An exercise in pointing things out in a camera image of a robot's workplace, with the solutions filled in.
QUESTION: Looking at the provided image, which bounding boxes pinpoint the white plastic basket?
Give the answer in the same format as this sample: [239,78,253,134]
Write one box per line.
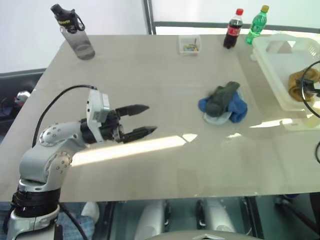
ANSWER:
[251,33,320,128]

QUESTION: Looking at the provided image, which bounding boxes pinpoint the dark window rail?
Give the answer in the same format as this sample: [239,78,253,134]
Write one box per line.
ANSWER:
[154,21,320,33]

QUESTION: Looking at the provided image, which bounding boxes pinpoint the grey sports water bottle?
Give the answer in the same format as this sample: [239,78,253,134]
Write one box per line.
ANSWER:
[50,3,96,61]

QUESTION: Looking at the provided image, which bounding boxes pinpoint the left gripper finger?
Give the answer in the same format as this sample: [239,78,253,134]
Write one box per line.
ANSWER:
[115,104,150,118]
[121,125,158,144]

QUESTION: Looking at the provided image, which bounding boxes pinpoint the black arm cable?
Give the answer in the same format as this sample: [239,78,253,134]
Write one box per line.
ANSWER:
[31,85,98,148]
[300,59,320,165]

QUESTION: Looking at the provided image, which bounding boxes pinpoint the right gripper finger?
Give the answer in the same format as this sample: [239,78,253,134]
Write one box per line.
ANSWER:
[295,77,313,87]

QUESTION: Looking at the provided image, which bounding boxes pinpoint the small silver object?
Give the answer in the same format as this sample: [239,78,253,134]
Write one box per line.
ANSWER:
[15,90,31,104]

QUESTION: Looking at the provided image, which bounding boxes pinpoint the black table leg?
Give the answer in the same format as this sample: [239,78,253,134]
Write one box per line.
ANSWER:
[244,196,265,240]

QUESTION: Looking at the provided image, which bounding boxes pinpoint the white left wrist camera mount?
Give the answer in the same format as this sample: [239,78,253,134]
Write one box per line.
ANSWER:
[86,89,111,143]

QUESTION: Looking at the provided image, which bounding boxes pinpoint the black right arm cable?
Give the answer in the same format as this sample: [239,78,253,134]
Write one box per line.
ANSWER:
[300,59,320,165]

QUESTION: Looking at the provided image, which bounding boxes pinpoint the dark grey cloth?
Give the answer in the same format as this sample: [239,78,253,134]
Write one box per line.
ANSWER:
[205,81,241,118]

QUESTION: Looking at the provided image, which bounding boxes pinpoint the silver left robot leg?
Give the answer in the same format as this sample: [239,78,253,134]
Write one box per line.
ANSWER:
[134,199,173,236]

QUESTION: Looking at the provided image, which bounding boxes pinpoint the green soda bottle yellow cap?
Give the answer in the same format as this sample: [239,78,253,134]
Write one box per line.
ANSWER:
[245,5,270,46]

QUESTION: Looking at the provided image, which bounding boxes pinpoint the cola bottle with red cap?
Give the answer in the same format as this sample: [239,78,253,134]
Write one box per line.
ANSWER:
[223,8,245,50]

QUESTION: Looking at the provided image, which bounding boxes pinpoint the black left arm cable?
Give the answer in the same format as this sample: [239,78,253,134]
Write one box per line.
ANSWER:
[31,85,98,148]

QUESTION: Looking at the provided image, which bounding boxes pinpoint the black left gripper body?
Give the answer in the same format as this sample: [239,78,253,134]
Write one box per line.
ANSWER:
[99,108,126,144]

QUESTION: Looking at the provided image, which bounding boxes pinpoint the white shoe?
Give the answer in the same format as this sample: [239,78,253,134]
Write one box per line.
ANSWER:
[81,201,100,223]

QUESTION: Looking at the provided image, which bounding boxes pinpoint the black window post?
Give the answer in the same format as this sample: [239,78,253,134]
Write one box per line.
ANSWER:
[142,0,157,35]

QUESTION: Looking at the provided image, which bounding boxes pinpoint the small clear plastic container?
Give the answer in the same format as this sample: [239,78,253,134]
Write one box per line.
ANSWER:
[178,34,202,56]

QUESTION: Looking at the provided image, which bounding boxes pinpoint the silver right robot leg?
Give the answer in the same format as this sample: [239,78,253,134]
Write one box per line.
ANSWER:
[196,198,236,233]

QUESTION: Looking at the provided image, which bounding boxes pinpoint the grey robot torso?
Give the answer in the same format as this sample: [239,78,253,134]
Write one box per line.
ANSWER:
[143,229,258,240]

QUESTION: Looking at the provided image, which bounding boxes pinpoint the silver robot leg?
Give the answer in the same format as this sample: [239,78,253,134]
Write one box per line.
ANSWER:
[196,198,236,233]
[134,199,173,236]

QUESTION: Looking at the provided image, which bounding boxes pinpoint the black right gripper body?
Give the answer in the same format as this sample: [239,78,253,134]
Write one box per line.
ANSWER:
[308,81,320,97]

